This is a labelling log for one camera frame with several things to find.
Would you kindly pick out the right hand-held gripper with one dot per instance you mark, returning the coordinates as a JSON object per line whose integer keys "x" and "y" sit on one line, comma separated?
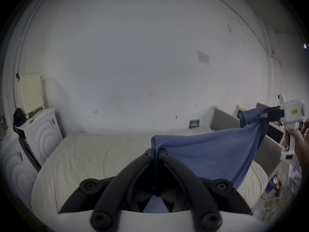
{"x": 293, "y": 112}

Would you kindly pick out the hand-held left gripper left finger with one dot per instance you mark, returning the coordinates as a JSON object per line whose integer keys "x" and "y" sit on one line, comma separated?
{"x": 113, "y": 192}

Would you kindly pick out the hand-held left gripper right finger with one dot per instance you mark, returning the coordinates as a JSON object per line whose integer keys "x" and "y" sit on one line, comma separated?
{"x": 193, "y": 192}

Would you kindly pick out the blue shirt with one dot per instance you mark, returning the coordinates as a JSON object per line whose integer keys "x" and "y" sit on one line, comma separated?
{"x": 205, "y": 153}

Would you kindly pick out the person's right forearm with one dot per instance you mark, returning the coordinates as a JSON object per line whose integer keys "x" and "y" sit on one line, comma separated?
{"x": 303, "y": 156}

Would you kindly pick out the person's right hand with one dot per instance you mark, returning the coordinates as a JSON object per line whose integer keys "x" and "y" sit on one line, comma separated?
{"x": 296, "y": 135}

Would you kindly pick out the bed with beige sheet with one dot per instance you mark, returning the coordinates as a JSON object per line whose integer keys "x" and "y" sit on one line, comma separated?
{"x": 96, "y": 153}

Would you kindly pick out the small black sign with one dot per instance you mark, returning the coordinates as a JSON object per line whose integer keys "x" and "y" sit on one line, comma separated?
{"x": 194, "y": 124}

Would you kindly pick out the white washing machine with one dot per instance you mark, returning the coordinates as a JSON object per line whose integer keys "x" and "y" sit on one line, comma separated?
{"x": 14, "y": 170}
{"x": 41, "y": 132}

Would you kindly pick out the black bag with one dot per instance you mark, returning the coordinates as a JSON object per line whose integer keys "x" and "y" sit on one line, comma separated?
{"x": 19, "y": 117}

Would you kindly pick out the cream perforated panel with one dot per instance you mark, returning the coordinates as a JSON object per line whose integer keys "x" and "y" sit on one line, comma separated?
{"x": 30, "y": 93}

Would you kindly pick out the grey panel with wooden frame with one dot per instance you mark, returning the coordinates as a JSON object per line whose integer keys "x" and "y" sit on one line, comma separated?
{"x": 224, "y": 121}
{"x": 268, "y": 153}

